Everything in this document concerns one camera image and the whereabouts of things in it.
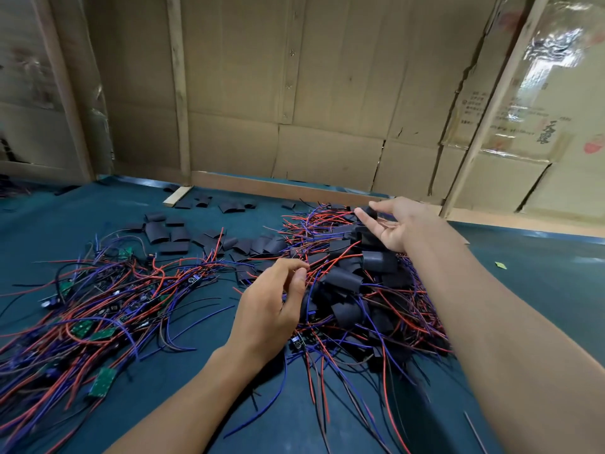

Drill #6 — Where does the pale slanted wooden post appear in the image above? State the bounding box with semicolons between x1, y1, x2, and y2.
439;0;551;220

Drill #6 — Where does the wooden ledge board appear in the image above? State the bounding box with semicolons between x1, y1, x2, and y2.
113;163;605;237

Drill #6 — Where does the pile of sleeved wired boards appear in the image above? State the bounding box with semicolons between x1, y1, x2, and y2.
236;203;455;454

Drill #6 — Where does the person's right hand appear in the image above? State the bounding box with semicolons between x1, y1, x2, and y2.
354;196;442;254

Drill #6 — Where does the pile of unsleeved wired boards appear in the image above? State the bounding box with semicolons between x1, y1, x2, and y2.
0;226;249;454

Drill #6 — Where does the thin wooden post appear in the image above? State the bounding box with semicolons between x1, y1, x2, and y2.
163;0;193;206

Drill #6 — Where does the person's left hand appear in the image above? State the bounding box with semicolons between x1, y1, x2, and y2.
227;258;310;370

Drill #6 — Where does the clear plastic sheet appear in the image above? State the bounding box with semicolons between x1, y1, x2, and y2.
510;0;605;138

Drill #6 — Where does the wide wooden post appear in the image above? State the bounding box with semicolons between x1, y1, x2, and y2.
31;0;96;183

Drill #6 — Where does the pile of black sleeve pieces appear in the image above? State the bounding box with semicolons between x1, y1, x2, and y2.
142;194;294;258

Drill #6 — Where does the person's right forearm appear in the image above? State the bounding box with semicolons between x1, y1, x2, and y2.
406;220;605;454

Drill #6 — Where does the person's left forearm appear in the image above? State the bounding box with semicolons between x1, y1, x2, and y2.
104;345;275;454

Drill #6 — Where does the wire pile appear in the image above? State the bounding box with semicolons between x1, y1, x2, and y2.
0;177;30;197

